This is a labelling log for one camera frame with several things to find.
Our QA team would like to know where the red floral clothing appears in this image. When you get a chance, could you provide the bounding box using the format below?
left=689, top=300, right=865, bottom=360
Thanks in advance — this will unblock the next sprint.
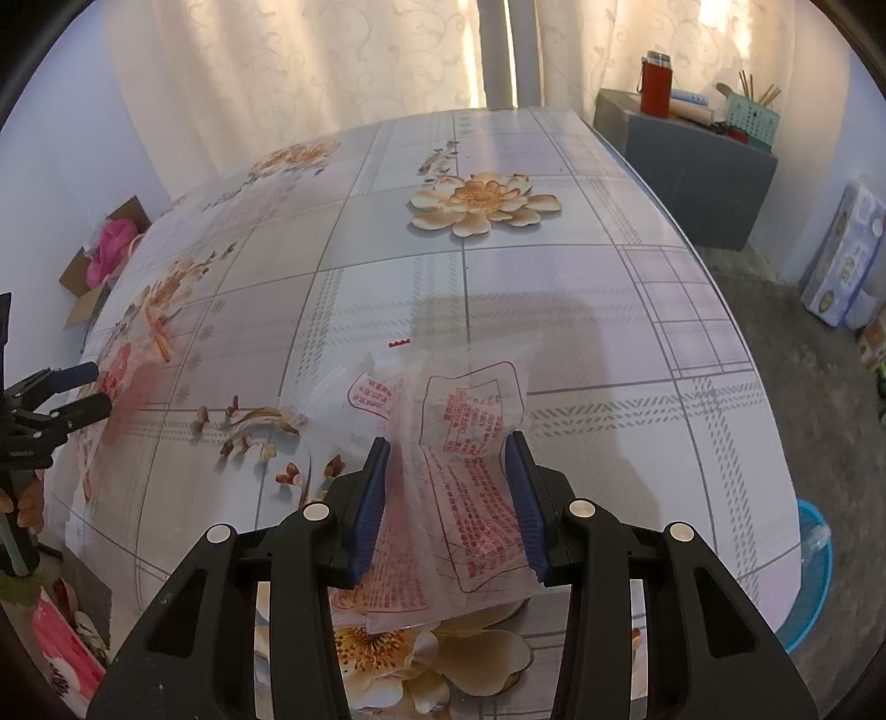
left=31, top=582, right=110, bottom=702

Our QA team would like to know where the wooden rolling pin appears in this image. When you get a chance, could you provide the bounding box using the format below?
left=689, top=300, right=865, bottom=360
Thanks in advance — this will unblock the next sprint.
left=668, top=98, right=714, bottom=127

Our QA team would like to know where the cardboard box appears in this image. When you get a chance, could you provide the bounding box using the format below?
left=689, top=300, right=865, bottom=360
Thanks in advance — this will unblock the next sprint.
left=59, top=196, right=153, bottom=330

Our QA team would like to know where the cream patterned curtain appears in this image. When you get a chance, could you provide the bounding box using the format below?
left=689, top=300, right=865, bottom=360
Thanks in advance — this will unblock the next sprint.
left=540, top=0, right=852, bottom=174
left=104, top=0, right=486, bottom=177

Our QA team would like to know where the teal chopstick holder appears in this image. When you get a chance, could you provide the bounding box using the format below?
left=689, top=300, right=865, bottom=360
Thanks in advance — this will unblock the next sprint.
left=723, top=93, right=782, bottom=150

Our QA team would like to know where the clear red-printed plastic bag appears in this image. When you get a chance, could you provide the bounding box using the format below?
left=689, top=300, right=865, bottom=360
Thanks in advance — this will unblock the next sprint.
left=331, top=331, right=555, bottom=636

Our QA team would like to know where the blue white tissue pack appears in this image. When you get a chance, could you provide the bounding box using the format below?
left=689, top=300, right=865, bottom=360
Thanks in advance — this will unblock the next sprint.
left=801, top=176, right=886, bottom=330

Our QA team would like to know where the red thermos bottle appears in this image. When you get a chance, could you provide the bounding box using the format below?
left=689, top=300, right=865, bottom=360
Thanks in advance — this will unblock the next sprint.
left=638, top=50, right=674, bottom=117

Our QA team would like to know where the person's left hand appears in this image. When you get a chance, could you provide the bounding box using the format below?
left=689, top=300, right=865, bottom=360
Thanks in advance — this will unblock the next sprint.
left=12, top=477, right=46, bottom=536

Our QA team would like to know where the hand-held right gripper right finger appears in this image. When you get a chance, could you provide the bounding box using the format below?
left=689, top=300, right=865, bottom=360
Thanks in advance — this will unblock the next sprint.
left=504, top=430, right=819, bottom=720

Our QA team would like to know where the blue plastic mesh basket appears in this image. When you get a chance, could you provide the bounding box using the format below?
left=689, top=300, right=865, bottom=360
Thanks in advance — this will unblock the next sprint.
left=775, top=498, right=835, bottom=652

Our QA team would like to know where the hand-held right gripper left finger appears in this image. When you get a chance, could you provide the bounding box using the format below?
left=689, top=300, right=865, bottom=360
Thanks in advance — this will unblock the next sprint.
left=86, top=436, right=392, bottom=720

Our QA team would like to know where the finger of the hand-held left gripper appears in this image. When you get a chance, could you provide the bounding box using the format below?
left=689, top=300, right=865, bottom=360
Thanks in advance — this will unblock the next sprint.
left=38, top=394, right=112, bottom=434
left=0, top=363, right=100, bottom=411

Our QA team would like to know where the pink cloth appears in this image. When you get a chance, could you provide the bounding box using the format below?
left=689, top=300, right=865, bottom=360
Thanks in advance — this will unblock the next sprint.
left=86, top=220, right=140, bottom=286

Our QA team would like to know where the grey cabinet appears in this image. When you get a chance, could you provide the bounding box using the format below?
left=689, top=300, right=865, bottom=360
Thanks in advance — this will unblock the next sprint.
left=594, top=89, right=780, bottom=251

